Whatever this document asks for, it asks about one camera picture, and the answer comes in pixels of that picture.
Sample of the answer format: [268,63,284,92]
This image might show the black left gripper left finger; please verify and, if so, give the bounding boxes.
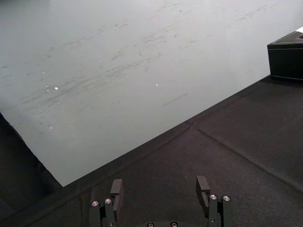
[90,178,123,227]

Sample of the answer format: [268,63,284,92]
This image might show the black box with white stitching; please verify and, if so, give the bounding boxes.
[267,30,303,81]

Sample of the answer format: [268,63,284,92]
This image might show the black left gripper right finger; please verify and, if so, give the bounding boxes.
[196,175,233,227]

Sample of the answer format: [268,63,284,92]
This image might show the black table cloth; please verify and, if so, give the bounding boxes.
[0,73,303,227]

